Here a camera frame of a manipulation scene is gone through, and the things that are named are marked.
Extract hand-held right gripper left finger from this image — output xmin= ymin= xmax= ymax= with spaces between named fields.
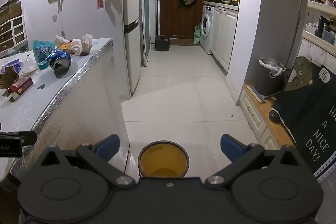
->
xmin=39 ymin=134 xmax=136 ymax=186

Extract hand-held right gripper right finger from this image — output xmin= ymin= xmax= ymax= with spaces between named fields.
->
xmin=204 ymin=134 xmax=305 ymax=186

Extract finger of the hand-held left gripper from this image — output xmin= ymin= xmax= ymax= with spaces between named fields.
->
xmin=0 ymin=131 xmax=37 ymax=146

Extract red cardboard box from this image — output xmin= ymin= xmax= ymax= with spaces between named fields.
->
xmin=3 ymin=76 xmax=34 ymax=103

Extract yellow-lined trash bin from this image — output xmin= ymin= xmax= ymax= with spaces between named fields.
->
xmin=138 ymin=140 xmax=190 ymax=179

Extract brown snack packet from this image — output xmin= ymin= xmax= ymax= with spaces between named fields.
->
xmin=0 ymin=67 xmax=21 ymax=90

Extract clear plastic wrapper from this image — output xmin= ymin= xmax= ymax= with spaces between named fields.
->
xmin=19 ymin=54 xmax=40 ymax=77

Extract white and blue packet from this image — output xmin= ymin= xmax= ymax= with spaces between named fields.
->
xmin=0 ymin=58 xmax=25 ymax=74

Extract crushed blue can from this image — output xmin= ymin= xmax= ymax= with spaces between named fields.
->
xmin=46 ymin=49 xmax=72 ymax=76

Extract teal snack packet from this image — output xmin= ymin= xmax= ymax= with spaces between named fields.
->
xmin=32 ymin=40 xmax=56 ymax=69

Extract yellow snack packet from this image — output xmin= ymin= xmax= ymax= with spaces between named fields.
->
xmin=54 ymin=35 xmax=82 ymax=56

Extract low wooden-top cabinet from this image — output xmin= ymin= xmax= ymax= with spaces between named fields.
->
xmin=239 ymin=83 xmax=298 ymax=151

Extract black round object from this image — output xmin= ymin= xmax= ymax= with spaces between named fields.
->
xmin=270 ymin=109 xmax=282 ymax=123

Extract grey bin with white liner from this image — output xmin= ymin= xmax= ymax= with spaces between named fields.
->
xmin=258 ymin=57 xmax=287 ymax=97

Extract black printed cloth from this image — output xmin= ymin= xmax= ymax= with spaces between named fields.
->
xmin=271 ymin=56 xmax=336 ymax=180

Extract white drawer cabinet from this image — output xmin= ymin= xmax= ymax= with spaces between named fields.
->
xmin=0 ymin=0 xmax=28 ymax=53

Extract white kitchen cabinets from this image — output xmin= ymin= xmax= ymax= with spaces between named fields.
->
xmin=211 ymin=5 xmax=239 ymax=73

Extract black floor bin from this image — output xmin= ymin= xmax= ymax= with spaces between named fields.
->
xmin=155 ymin=35 xmax=171 ymax=52

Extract green plastic bag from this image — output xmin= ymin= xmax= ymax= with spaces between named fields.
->
xmin=193 ymin=25 xmax=202 ymax=45

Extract silver refrigerator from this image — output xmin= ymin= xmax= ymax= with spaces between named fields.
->
xmin=121 ymin=0 xmax=144 ymax=100

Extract white washing machine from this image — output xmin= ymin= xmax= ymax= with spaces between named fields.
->
xmin=201 ymin=5 xmax=216 ymax=54

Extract wall shelf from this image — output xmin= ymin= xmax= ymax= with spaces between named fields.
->
xmin=301 ymin=0 xmax=336 ymax=47

